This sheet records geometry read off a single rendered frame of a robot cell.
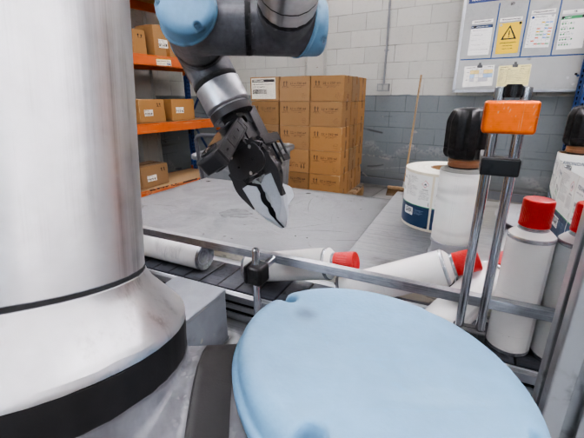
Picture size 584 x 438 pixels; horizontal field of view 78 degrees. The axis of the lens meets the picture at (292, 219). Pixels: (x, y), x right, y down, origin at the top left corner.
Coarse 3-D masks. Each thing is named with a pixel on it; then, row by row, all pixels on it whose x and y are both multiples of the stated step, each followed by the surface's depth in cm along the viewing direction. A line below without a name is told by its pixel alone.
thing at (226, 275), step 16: (144, 256) 76; (176, 272) 69; (192, 272) 69; (208, 272) 69; (224, 272) 69; (240, 272) 69; (224, 288) 64; (240, 288) 63; (272, 288) 63; (288, 288) 63; (304, 288) 63; (320, 288) 63; (496, 352) 47; (528, 352) 47; (528, 368) 45
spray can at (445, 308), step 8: (480, 272) 50; (496, 272) 50; (472, 280) 49; (480, 280) 49; (496, 280) 49; (456, 288) 49; (472, 288) 48; (480, 288) 48; (432, 304) 48; (440, 304) 48; (448, 304) 47; (456, 304) 47; (432, 312) 47; (440, 312) 46; (448, 312) 46; (472, 312) 47; (448, 320) 46; (472, 320) 47
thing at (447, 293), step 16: (176, 240) 65; (192, 240) 64; (208, 240) 63; (288, 256) 56; (320, 272) 54; (336, 272) 53; (352, 272) 52; (368, 272) 51; (400, 288) 49; (416, 288) 48; (432, 288) 47; (448, 288) 47; (496, 304) 44; (512, 304) 43; (528, 304) 43; (544, 320) 42
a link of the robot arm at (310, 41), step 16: (256, 0) 46; (272, 0) 40; (288, 0) 40; (304, 0) 40; (320, 0) 47; (256, 16) 46; (272, 16) 43; (288, 16) 42; (304, 16) 43; (320, 16) 46; (256, 32) 47; (272, 32) 46; (288, 32) 45; (304, 32) 46; (320, 32) 47; (256, 48) 48; (272, 48) 48; (288, 48) 48; (304, 48) 49; (320, 48) 49
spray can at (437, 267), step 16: (416, 256) 52; (432, 256) 51; (448, 256) 51; (464, 256) 49; (384, 272) 53; (400, 272) 52; (416, 272) 51; (432, 272) 50; (448, 272) 49; (336, 288) 55; (352, 288) 54; (368, 288) 53; (384, 288) 52
